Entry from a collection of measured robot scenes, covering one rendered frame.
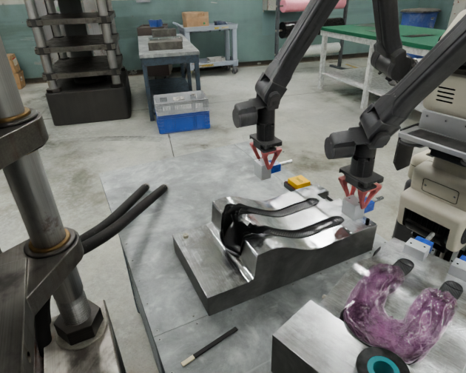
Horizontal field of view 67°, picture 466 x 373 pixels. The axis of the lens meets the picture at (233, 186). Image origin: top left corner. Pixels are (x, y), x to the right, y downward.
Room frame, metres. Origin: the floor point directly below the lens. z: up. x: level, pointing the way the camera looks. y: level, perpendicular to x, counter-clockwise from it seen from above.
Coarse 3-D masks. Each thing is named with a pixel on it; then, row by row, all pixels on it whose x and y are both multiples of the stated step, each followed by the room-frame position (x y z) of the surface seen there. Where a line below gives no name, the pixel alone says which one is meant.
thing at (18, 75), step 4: (8, 56) 6.18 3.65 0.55; (12, 56) 6.28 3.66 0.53; (12, 60) 6.23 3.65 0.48; (16, 60) 6.43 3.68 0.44; (12, 64) 6.18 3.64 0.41; (16, 64) 6.33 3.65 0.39; (12, 68) 6.18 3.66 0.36; (16, 68) 6.27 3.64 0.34; (16, 72) 6.22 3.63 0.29; (20, 72) 6.32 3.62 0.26; (16, 76) 6.18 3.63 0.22; (20, 76) 6.26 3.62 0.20; (16, 80) 6.17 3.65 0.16; (20, 80) 6.22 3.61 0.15; (24, 80) 6.47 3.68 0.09; (20, 84) 6.18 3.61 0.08; (24, 84) 6.41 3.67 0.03; (20, 88) 6.17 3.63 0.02
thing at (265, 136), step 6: (258, 126) 1.02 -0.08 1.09; (264, 126) 1.00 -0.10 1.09; (270, 126) 1.01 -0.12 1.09; (258, 132) 1.02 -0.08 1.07; (264, 132) 1.00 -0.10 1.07; (270, 132) 1.01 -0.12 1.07; (252, 138) 1.04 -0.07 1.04; (258, 138) 1.02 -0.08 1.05; (264, 138) 1.00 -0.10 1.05; (270, 138) 1.01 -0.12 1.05; (276, 138) 1.02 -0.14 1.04; (264, 144) 0.98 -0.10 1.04; (270, 144) 0.98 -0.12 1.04; (276, 144) 0.99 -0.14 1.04; (282, 144) 1.00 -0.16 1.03
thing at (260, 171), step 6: (258, 162) 1.03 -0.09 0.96; (264, 162) 1.02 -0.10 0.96; (270, 162) 1.05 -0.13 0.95; (276, 162) 1.04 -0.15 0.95; (282, 162) 1.06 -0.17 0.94; (288, 162) 1.07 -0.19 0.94; (258, 168) 1.02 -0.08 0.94; (264, 168) 1.00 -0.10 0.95; (276, 168) 1.03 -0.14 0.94; (258, 174) 1.02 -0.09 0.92; (264, 174) 1.00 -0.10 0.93; (270, 174) 1.01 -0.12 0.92
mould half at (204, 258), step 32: (288, 192) 0.95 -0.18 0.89; (320, 192) 0.94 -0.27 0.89; (256, 224) 0.72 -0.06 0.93; (288, 224) 0.78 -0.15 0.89; (352, 224) 0.77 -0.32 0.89; (192, 256) 0.69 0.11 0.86; (224, 256) 0.69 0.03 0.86; (256, 256) 0.61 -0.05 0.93; (288, 256) 0.64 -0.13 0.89; (320, 256) 0.69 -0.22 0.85; (352, 256) 0.73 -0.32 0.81; (224, 288) 0.58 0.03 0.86; (256, 288) 0.61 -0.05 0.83
